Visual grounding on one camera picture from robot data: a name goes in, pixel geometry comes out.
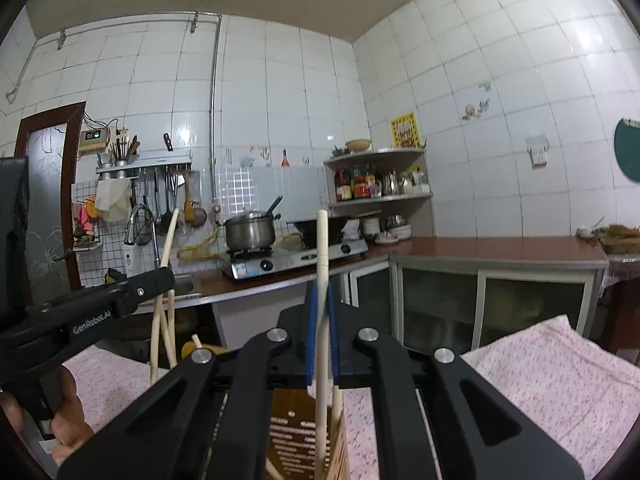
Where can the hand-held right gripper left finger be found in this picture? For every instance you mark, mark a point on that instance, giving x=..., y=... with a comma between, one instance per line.
x=311, y=340

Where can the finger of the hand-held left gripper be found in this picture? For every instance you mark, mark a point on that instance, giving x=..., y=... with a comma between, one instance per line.
x=150, y=285

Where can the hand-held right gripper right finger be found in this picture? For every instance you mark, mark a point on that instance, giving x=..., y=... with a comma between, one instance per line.
x=334, y=350

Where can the wooden chopstick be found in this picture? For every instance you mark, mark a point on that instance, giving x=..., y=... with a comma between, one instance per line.
x=197, y=342
x=171, y=330
x=338, y=402
x=323, y=240
x=167, y=240

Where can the yellow slotted utensil holder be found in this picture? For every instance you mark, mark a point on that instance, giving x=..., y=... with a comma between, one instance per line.
x=300, y=440

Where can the metal cups with utensils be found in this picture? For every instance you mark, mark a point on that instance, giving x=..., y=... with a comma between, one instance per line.
x=120, y=152

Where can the person's left hand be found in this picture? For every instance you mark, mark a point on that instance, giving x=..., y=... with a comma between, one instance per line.
x=72, y=410

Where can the white soap bottle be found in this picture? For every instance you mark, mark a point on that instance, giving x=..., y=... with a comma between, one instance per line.
x=129, y=260

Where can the chrome faucet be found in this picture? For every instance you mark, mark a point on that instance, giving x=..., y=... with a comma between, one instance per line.
x=140, y=220

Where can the hanging black ladles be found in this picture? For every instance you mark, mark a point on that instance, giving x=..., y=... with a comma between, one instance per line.
x=164, y=210

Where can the steel gas stove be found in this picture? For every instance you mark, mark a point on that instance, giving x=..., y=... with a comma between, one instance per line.
x=290, y=262

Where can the hanging wooden brush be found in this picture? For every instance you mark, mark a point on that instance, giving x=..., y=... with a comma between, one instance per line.
x=188, y=205

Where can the hanging beige cloth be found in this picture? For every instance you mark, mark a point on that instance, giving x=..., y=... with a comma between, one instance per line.
x=112, y=200

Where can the black wok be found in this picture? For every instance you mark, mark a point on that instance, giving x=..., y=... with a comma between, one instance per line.
x=305, y=227

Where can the steel pot with lid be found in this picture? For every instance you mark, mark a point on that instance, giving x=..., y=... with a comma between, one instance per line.
x=250, y=232

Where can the glass door base cabinet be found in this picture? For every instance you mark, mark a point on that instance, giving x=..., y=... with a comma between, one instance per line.
x=440, y=305

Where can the dark framed glass door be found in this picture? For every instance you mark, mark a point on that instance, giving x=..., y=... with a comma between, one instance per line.
x=50, y=200

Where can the stack of white plates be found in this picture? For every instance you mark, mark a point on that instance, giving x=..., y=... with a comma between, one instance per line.
x=395, y=232

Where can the corner shelf with bottles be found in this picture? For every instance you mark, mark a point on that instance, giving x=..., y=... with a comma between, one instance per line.
x=380, y=185

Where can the brown kitchen counter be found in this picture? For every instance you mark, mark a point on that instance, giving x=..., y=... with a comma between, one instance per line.
x=475, y=249

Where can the beige bowl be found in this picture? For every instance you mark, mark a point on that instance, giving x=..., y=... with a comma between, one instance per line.
x=358, y=145

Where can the pink floral tablecloth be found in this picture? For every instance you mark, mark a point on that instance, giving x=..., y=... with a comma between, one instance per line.
x=540, y=385

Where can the small white cup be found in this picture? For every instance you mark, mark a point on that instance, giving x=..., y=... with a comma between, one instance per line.
x=584, y=232

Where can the small plastic covered table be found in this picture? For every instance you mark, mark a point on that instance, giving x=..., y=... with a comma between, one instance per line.
x=622, y=300

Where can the wooden cutting board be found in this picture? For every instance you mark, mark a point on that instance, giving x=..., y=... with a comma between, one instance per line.
x=620, y=240

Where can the round green cutting board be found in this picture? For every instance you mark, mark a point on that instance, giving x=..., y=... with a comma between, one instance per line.
x=629, y=150

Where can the metal wall rack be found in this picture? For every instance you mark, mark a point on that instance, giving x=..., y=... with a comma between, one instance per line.
x=145, y=166

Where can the yellow wall control box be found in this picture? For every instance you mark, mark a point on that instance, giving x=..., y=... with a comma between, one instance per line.
x=94, y=140

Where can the grey wall pipe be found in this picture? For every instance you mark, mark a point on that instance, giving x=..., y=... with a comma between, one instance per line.
x=215, y=110

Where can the yellow wall poster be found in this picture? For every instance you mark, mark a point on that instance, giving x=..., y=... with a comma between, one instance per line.
x=404, y=131

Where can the white wall socket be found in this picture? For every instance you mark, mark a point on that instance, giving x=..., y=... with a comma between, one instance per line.
x=537, y=151

